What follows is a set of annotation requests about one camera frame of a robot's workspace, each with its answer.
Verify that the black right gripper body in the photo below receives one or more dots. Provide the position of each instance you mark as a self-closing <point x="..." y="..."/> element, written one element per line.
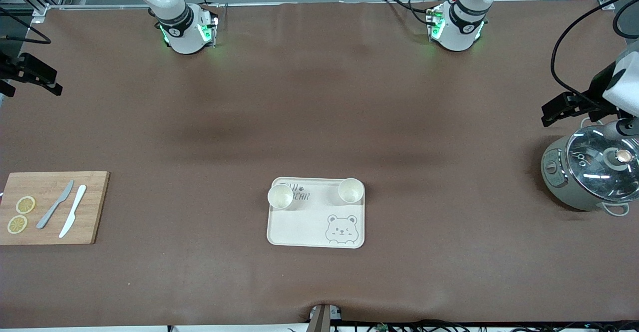
<point x="11" y="69"/>

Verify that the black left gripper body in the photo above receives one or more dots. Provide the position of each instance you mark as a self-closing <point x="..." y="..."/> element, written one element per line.
<point x="595" y="88"/>

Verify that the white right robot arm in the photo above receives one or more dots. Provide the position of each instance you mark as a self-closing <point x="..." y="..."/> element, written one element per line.
<point x="179" y="32"/>

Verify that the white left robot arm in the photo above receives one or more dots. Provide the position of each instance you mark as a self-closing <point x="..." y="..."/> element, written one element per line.
<point x="462" y="27"/>

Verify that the cream bear print tray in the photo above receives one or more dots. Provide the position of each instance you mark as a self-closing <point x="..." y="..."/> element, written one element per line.
<point x="309" y="227"/>

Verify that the glass pot lid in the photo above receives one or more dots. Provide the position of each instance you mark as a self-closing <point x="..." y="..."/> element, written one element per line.
<point x="589" y="162"/>

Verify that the grey pot with glass lid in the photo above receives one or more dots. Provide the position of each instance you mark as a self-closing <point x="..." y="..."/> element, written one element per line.
<point x="554" y="182"/>

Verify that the grey plastic knife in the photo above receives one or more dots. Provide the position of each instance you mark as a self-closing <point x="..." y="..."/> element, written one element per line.
<point x="55" y="204"/>

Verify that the lemon slice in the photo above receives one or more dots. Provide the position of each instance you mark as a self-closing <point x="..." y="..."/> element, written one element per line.
<point x="17" y="224"/>
<point x="25" y="204"/>

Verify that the white plastic knife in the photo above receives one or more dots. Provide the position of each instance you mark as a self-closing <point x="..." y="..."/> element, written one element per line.
<point x="74" y="209"/>

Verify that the bamboo cutting board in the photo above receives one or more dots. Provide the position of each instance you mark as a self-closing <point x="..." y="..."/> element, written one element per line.
<point x="95" y="207"/>

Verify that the brown table mat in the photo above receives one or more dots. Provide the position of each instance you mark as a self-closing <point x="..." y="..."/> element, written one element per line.
<point x="319" y="97"/>

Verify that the aluminium corner bracket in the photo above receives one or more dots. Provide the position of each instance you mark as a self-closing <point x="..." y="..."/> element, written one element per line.
<point x="606" y="3"/>

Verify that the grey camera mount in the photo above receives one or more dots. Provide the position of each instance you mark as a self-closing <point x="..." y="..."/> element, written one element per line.
<point x="322" y="318"/>

